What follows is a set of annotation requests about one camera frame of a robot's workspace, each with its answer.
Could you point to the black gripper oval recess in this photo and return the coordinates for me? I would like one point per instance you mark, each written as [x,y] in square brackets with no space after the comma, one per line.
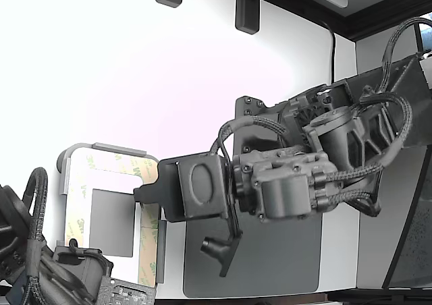
[202,183]

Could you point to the dark second gripper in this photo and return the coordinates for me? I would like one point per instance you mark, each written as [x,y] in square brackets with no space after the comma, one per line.
[91,271]

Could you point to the grey tape holder frame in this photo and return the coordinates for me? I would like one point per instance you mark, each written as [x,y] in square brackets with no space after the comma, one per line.
[118,148]

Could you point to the tan printed tape liner strip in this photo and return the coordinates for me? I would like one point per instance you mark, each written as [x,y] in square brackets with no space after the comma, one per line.
[148,251]
[135,170]
[76,227]

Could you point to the dark second robot arm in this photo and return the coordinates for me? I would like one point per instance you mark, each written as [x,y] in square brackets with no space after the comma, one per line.
[13,224]

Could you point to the grey six-joint robot arm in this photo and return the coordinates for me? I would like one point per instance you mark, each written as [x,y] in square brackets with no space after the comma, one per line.
[287,197]

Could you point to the grey patterned plate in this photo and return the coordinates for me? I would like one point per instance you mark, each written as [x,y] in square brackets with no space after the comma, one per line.
[125,293]

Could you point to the small grey rectangular pad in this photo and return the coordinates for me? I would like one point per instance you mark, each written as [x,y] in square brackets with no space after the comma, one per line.
[111,224]

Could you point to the large grey mat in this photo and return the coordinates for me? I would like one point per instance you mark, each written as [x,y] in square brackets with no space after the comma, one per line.
[270,261]

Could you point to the black base bar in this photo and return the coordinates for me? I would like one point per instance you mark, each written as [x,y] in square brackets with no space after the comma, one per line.
[388,298]

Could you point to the dark speckled framed panel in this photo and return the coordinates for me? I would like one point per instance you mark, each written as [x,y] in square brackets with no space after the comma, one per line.
[418,234]

